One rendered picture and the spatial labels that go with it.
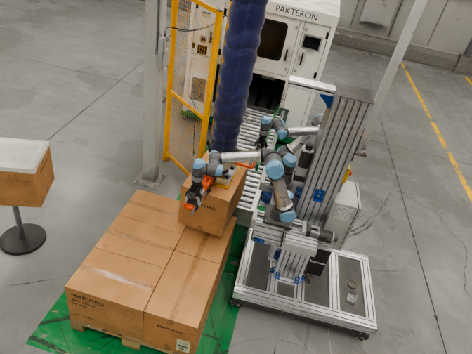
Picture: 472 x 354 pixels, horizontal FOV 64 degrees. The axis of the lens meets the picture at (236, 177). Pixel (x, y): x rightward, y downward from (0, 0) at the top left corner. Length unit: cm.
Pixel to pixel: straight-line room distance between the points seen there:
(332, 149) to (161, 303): 164
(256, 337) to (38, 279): 196
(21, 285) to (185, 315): 159
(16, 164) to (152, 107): 150
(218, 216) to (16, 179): 160
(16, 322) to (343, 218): 269
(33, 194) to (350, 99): 253
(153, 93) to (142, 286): 202
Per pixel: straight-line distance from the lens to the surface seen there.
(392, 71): 586
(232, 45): 256
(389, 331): 399
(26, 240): 412
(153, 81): 401
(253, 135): 483
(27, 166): 332
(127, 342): 329
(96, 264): 312
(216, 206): 296
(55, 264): 390
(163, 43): 379
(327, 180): 286
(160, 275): 303
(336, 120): 262
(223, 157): 252
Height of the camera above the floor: 294
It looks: 36 degrees down
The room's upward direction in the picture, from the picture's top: 12 degrees clockwise
